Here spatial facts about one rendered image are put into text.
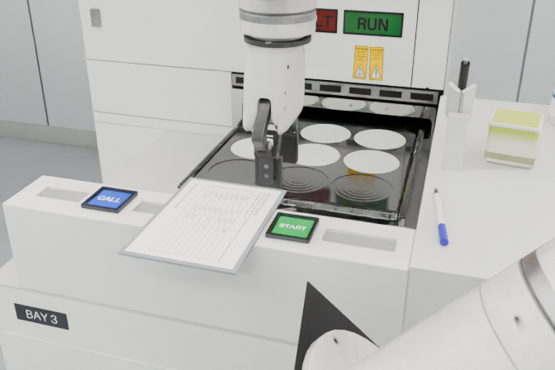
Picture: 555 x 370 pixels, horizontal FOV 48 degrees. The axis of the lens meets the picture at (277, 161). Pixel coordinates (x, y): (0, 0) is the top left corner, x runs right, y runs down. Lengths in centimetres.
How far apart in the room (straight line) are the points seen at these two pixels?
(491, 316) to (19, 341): 77
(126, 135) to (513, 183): 94
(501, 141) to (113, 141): 95
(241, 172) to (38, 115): 269
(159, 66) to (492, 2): 167
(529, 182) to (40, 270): 71
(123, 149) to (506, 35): 176
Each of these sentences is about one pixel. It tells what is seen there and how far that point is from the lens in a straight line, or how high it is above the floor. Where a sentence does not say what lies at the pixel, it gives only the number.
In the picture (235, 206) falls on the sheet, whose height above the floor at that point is 96.
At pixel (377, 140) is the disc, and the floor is 90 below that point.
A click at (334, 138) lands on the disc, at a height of 90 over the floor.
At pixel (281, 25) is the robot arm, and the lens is 66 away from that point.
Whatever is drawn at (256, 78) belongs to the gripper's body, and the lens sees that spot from 67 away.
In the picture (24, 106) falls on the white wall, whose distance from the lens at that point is 373.
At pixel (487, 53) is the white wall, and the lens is 280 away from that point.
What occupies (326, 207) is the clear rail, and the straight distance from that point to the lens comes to 97.
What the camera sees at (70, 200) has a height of 96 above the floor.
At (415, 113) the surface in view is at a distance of 130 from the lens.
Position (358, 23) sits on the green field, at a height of 110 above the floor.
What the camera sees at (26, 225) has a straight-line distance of 92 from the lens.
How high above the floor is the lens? 137
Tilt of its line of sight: 25 degrees down
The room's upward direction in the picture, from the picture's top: straight up
